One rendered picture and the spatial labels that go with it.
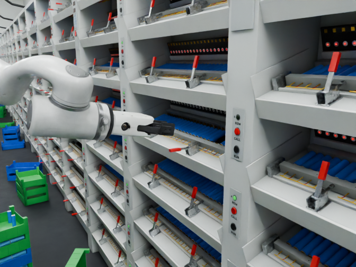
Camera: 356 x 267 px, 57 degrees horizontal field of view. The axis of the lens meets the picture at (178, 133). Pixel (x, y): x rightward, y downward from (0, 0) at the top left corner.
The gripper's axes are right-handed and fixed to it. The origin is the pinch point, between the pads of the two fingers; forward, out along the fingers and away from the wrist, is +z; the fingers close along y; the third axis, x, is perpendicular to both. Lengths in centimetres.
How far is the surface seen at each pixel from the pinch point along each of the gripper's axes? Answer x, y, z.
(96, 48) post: -28, 120, 19
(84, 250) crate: 83, 93, 18
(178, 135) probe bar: 4.3, 19.0, 17.8
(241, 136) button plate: -1.7, -16.9, 10.9
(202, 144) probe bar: 4.4, 5.2, 17.6
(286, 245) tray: 22.0, -25.7, 23.2
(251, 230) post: 20.0, -20.3, 16.4
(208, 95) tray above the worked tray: -10.1, -3.3, 10.0
